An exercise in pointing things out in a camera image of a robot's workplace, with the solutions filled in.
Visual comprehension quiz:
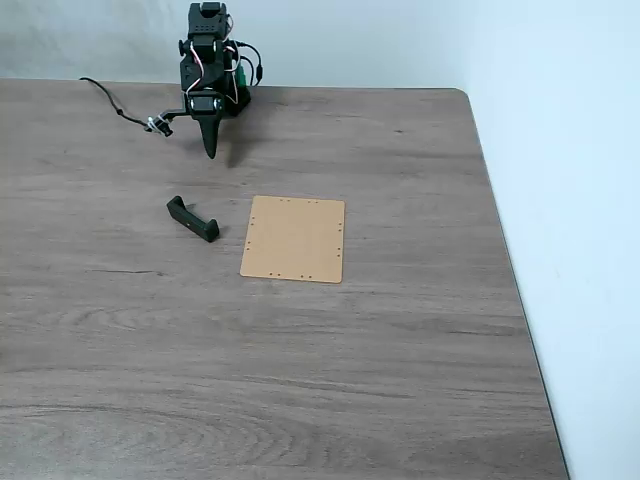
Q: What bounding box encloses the black block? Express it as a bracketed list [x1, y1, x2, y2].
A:
[166, 195, 221, 245]

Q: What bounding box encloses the black power cable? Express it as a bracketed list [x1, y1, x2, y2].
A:
[230, 40, 265, 87]

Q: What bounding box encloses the black gripper camera with mount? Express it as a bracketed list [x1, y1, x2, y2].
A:
[143, 105, 192, 139]

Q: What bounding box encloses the tan board with holes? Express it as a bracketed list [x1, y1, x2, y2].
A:
[239, 194, 347, 285]

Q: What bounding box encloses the black camera cable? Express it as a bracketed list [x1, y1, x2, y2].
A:
[78, 75, 152, 129]

